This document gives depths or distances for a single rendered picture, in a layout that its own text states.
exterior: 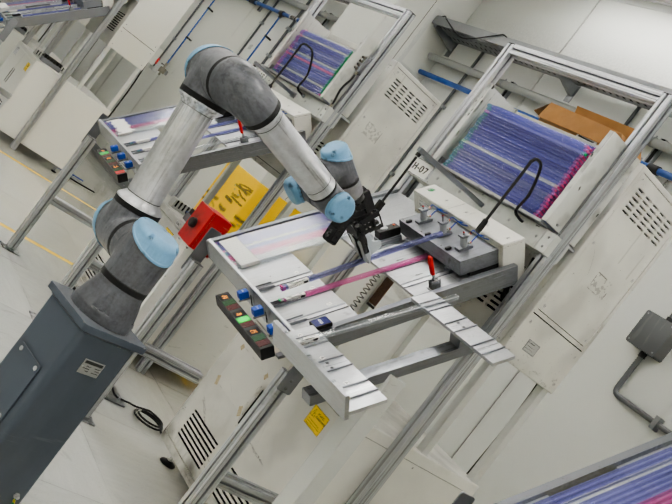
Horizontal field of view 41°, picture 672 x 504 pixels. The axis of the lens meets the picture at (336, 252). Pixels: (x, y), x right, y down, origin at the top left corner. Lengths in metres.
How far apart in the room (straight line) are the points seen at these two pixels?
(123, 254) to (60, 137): 4.99
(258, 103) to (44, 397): 0.77
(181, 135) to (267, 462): 1.12
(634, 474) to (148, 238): 1.13
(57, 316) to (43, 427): 0.24
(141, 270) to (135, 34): 5.02
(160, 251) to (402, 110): 2.24
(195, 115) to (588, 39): 3.67
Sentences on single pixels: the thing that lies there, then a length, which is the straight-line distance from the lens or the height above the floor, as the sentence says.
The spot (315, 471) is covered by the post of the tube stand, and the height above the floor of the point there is 0.51.
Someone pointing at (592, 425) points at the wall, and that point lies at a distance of 4.14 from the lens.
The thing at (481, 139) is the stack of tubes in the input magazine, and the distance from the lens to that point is 3.02.
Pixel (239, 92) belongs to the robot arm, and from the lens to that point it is 1.96.
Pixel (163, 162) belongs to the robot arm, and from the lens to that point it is 2.08.
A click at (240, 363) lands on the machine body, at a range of 3.05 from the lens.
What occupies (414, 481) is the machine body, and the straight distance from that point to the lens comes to 2.88.
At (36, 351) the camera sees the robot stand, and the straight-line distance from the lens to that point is 2.05.
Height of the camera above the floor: 1.05
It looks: 2 degrees down
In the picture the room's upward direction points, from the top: 37 degrees clockwise
